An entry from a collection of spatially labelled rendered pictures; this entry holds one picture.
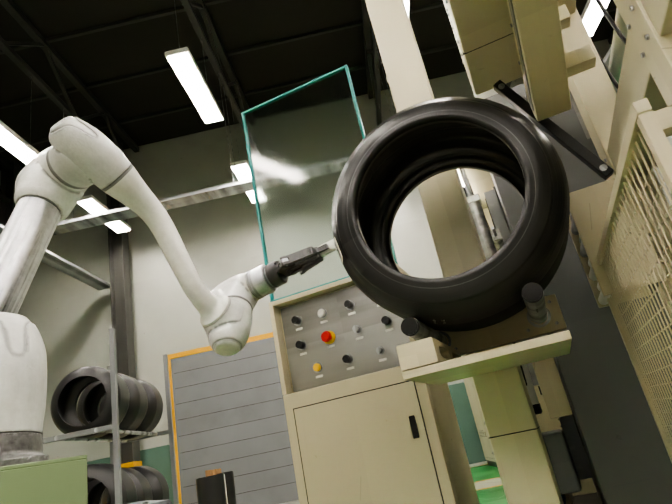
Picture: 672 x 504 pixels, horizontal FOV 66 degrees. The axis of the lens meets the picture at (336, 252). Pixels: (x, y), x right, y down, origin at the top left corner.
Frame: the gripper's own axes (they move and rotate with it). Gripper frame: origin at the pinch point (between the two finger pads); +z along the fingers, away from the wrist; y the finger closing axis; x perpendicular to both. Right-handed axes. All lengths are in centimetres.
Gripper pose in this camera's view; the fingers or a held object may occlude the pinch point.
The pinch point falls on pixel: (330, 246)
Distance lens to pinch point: 147.7
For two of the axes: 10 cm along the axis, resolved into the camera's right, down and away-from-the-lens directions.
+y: 3.9, 2.6, 8.8
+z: 8.7, -4.3, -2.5
